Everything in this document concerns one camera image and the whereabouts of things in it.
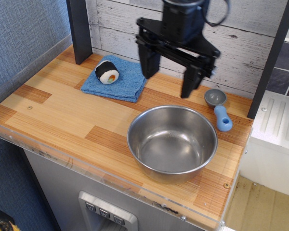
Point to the white ribbed side unit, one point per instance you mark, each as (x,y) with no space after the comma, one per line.
(266,158)

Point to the grey scoop blue handle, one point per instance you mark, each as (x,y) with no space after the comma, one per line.
(216,98)

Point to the dark grey post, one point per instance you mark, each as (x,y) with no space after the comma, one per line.
(270,63)
(80,32)

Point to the silver dispenser button panel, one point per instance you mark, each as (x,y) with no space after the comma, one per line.
(100,215)

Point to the grey toy cabinet front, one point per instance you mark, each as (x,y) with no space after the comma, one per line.
(157,206)

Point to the yellow black object at corner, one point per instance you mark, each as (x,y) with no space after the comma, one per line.
(6,225)

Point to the dark grey right post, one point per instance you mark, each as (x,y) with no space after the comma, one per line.
(270,63)

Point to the stainless steel bowl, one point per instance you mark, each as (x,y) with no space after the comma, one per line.
(171,143)

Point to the plush sushi roll toy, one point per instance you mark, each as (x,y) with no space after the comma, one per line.
(106,72)

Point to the dark grey left post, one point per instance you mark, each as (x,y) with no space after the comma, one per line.
(80,32)

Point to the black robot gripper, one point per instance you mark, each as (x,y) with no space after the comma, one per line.
(178,37)

